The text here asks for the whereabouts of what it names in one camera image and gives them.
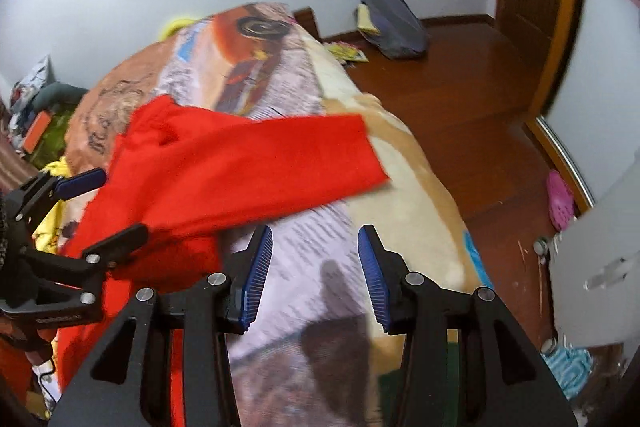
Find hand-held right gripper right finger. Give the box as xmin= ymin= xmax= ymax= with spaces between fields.
xmin=358 ymin=224 xmax=578 ymax=427

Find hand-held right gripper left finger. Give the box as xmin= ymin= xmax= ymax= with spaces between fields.
xmin=47 ymin=224 xmax=274 ymax=427

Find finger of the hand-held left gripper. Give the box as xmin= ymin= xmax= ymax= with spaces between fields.
xmin=15 ymin=168 xmax=108 ymax=219
xmin=24 ymin=224 xmax=150 ymax=308

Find red long-sleeve garment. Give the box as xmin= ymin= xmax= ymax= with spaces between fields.
xmin=55 ymin=94 xmax=391 ymax=427

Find pile of mixed clothes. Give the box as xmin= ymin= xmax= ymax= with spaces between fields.
xmin=7 ymin=54 xmax=54 ymax=118

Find printed newspaper-pattern blanket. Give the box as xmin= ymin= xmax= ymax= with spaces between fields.
xmin=60 ymin=2 xmax=496 ymax=427

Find orange and green box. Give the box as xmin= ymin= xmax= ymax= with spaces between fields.
xmin=37 ymin=112 xmax=77 ymax=171

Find yellow cartoon-print garment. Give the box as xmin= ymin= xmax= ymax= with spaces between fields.
xmin=32 ymin=159 xmax=84 ymax=259

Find striped brown curtain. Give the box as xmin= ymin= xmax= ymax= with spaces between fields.
xmin=0 ymin=107 xmax=39 ymax=188

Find grey pillow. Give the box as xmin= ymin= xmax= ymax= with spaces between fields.
xmin=37 ymin=82 xmax=89 ymax=112

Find yellow plush cloth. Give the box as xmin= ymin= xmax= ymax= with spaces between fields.
xmin=159 ymin=13 xmax=197 ymax=40

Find pink clog shoe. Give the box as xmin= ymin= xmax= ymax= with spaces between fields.
xmin=546 ymin=170 xmax=576 ymax=232

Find light blue cloth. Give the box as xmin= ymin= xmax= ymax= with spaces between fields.
xmin=542 ymin=347 xmax=594 ymax=401

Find white cabinet door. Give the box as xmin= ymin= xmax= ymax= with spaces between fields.
xmin=549 ymin=157 xmax=640 ymax=349

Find dark blue bag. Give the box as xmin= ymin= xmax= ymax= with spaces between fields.
xmin=361 ymin=0 xmax=431 ymax=59

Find small yellow cloth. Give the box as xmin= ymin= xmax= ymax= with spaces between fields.
xmin=356 ymin=4 xmax=379 ymax=32

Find wooden bed footboard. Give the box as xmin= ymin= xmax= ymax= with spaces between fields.
xmin=292 ymin=7 xmax=321 ymax=40

